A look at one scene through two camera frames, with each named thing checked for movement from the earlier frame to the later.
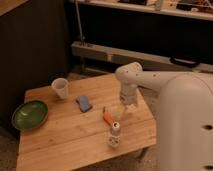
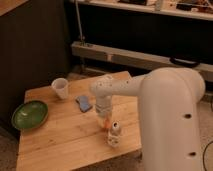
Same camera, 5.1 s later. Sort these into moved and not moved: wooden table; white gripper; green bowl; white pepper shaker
Moved: white gripper
Not moved: green bowl; white pepper shaker; wooden table
